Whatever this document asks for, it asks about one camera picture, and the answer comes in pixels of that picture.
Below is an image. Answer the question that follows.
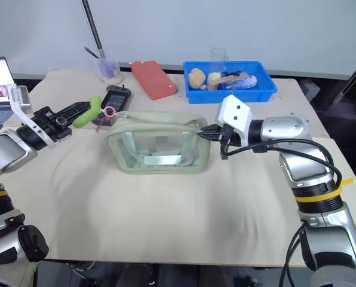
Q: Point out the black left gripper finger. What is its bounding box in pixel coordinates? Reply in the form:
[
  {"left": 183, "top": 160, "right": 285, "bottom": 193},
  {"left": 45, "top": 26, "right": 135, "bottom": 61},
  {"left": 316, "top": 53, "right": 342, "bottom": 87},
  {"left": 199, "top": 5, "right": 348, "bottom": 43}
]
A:
[
  {"left": 54, "top": 100, "right": 92, "bottom": 117},
  {"left": 56, "top": 107, "right": 91, "bottom": 127}
]

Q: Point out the black pen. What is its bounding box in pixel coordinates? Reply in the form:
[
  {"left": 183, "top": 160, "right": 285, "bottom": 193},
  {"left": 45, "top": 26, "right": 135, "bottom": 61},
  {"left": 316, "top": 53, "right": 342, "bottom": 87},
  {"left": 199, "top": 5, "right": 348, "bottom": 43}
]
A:
[{"left": 84, "top": 46, "right": 100, "bottom": 60}]

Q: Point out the cream round plush toy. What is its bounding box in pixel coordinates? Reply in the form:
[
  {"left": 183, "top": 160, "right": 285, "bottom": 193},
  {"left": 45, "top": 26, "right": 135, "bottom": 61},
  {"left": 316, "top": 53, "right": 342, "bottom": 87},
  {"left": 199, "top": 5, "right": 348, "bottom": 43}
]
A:
[{"left": 207, "top": 72, "right": 224, "bottom": 91}]

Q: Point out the green plush keychain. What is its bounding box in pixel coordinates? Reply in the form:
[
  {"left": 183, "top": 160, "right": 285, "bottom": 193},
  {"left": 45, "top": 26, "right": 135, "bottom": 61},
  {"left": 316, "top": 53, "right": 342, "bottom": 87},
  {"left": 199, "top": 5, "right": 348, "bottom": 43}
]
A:
[{"left": 72, "top": 95, "right": 103, "bottom": 130}]

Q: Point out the black flexible rod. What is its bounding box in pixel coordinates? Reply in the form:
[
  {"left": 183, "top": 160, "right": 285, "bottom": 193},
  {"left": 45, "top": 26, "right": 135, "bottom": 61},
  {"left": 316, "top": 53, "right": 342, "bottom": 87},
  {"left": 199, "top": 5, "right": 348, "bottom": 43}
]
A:
[{"left": 81, "top": 0, "right": 106, "bottom": 60}]

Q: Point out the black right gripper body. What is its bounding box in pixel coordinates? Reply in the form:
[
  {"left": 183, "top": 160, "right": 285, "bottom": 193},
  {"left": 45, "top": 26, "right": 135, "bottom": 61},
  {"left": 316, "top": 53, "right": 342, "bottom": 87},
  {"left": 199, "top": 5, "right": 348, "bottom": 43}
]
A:
[{"left": 216, "top": 123, "right": 242, "bottom": 148}]

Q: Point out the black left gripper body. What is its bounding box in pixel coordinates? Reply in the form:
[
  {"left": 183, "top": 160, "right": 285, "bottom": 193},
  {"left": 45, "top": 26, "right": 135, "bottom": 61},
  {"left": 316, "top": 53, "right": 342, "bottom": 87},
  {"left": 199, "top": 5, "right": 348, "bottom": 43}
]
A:
[{"left": 31, "top": 106, "right": 73, "bottom": 142}]

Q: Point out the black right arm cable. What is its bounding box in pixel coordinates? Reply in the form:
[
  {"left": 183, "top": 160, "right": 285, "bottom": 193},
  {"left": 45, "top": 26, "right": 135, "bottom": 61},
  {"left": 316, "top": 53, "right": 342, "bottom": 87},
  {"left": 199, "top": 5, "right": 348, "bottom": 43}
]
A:
[{"left": 219, "top": 140, "right": 343, "bottom": 192}]

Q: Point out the grey box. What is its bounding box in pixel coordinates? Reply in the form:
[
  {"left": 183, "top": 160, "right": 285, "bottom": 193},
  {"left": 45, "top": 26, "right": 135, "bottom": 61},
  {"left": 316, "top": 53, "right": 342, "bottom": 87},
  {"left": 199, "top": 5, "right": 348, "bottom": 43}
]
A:
[{"left": 299, "top": 79, "right": 321, "bottom": 105}]

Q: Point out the blue plastic bin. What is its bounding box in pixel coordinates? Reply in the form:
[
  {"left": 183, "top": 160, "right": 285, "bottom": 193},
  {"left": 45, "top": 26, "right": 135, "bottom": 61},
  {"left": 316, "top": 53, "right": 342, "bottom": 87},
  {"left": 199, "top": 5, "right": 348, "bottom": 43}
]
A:
[{"left": 182, "top": 60, "right": 278, "bottom": 105}]

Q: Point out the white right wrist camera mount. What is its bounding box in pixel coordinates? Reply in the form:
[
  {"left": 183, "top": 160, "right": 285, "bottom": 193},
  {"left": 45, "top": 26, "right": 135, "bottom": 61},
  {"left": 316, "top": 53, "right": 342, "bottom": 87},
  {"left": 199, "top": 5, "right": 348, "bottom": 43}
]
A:
[{"left": 215, "top": 94, "right": 254, "bottom": 142}]

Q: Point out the red brick-shaped block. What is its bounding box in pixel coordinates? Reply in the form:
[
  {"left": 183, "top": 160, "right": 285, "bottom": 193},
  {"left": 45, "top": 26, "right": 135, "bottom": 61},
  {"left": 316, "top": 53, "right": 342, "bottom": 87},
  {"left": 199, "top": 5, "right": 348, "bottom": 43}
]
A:
[{"left": 131, "top": 60, "right": 179, "bottom": 101}]

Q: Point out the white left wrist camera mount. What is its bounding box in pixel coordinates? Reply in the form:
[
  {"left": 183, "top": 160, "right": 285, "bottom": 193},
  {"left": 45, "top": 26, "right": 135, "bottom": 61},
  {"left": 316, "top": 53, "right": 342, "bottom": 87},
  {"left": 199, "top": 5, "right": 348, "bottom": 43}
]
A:
[{"left": 7, "top": 84, "right": 57, "bottom": 149}]

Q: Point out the black handheld device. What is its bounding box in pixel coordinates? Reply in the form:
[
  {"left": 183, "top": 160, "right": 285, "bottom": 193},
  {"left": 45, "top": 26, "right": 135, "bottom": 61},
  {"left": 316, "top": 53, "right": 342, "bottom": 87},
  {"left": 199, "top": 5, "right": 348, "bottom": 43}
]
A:
[{"left": 99, "top": 84, "right": 132, "bottom": 127}]

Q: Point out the beige plush toy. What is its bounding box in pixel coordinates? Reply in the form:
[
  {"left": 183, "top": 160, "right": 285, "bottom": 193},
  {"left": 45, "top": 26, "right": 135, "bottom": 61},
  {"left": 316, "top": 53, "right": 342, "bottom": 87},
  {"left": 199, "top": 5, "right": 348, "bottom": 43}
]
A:
[{"left": 187, "top": 68, "right": 208, "bottom": 90}]

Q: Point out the yellow cable tie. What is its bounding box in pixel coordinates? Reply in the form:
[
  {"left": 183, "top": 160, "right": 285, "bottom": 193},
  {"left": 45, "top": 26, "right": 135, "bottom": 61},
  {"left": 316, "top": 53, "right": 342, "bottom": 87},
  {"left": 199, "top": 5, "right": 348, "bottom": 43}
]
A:
[{"left": 294, "top": 178, "right": 356, "bottom": 203}]

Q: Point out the clear cup with purple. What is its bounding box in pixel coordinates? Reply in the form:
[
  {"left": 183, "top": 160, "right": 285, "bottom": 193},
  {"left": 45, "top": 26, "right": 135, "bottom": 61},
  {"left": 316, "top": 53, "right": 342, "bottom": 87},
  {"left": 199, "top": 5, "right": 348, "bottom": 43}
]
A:
[{"left": 97, "top": 57, "right": 124, "bottom": 86}]

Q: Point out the clear glass beaker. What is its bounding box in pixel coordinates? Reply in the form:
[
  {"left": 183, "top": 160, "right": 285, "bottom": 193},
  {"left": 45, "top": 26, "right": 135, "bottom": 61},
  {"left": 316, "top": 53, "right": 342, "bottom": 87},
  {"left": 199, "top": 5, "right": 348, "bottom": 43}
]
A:
[{"left": 210, "top": 48, "right": 229, "bottom": 76}]

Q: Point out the green transparent zip pouch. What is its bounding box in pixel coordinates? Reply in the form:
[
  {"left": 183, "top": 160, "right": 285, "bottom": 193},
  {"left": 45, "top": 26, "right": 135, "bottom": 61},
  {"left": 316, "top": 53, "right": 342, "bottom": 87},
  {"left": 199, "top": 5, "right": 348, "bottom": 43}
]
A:
[{"left": 106, "top": 111, "right": 212, "bottom": 175}]

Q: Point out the blue oval object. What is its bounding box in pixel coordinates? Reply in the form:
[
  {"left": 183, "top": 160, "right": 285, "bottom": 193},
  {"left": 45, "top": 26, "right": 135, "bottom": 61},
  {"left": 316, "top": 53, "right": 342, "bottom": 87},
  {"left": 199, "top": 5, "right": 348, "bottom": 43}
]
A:
[{"left": 218, "top": 74, "right": 258, "bottom": 90}]

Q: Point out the black tripod leg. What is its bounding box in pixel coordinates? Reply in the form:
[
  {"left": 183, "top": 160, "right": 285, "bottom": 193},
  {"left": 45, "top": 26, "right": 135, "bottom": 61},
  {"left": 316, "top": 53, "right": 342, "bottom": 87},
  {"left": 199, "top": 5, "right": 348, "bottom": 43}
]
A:
[{"left": 334, "top": 53, "right": 356, "bottom": 105}]

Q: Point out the cream table cloth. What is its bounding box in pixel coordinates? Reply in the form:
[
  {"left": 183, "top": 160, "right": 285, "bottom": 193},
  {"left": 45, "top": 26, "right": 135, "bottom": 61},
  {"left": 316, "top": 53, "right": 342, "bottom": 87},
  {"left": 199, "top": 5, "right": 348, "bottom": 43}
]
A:
[{"left": 0, "top": 68, "right": 290, "bottom": 265}]

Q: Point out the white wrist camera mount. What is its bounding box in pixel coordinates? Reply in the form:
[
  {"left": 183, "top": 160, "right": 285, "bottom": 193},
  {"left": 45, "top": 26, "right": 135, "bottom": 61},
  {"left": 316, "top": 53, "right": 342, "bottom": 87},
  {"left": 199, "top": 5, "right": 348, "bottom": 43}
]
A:
[
  {"left": 7, "top": 84, "right": 57, "bottom": 149},
  {"left": 215, "top": 94, "right": 254, "bottom": 142}
]

